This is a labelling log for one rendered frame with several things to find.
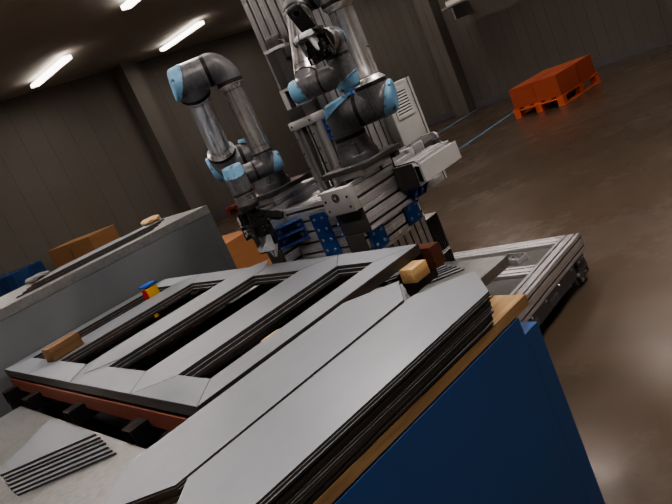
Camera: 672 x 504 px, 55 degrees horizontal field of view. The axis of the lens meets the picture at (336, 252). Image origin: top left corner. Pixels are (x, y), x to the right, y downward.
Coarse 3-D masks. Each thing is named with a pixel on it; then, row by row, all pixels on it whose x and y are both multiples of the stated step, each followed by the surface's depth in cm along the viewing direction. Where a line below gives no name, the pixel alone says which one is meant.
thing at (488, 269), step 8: (504, 256) 185; (448, 264) 199; (456, 264) 196; (464, 264) 193; (472, 264) 190; (480, 264) 187; (488, 264) 184; (496, 264) 181; (504, 264) 184; (464, 272) 186; (480, 272) 181; (488, 272) 179; (496, 272) 181; (440, 280) 188; (448, 280) 185; (488, 280) 178; (376, 288) 206; (424, 288) 187; (240, 296) 272
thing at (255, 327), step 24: (360, 264) 178; (192, 288) 252; (240, 288) 215; (312, 288) 178; (360, 288) 157; (120, 312) 267; (144, 312) 240; (288, 312) 171; (168, 336) 197; (240, 336) 163; (72, 360) 221; (120, 360) 188; (216, 360) 156; (264, 360) 138; (48, 384) 207; (72, 384) 186; (168, 408) 139; (192, 408) 129
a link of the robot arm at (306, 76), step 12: (288, 0) 214; (300, 0) 214; (288, 24) 213; (300, 60) 203; (300, 72) 201; (312, 72) 199; (288, 84) 203; (300, 84) 199; (312, 84) 198; (300, 96) 201; (312, 96) 201
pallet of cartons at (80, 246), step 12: (108, 228) 909; (72, 240) 970; (84, 240) 896; (96, 240) 893; (108, 240) 906; (48, 252) 968; (60, 252) 947; (72, 252) 933; (84, 252) 911; (60, 264) 963
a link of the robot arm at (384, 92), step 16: (320, 0) 215; (336, 0) 212; (352, 0) 216; (336, 16) 215; (352, 16) 215; (352, 32) 216; (352, 48) 217; (368, 48) 219; (368, 64) 218; (368, 80) 218; (384, 80) 220; (368, 96) 220; (384, 96) 218; (368, 112) 222; (384, 112) 221
